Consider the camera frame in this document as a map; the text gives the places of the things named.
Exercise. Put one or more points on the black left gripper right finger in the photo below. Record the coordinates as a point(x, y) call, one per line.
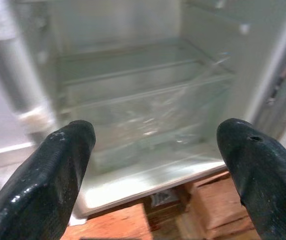
point(265, 175)

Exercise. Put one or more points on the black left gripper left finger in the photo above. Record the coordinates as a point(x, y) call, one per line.
point(38, 182)

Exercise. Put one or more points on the silver fridge door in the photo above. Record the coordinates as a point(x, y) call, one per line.
point(10, 62)

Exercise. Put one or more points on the clear fridge crisper drawer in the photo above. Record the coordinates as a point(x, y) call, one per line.
point(142, 117)

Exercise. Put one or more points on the white open fridge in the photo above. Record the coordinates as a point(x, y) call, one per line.
point(137, 75)

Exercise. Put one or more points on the glass fridge shelf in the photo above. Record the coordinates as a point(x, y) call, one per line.
point(137, 60)

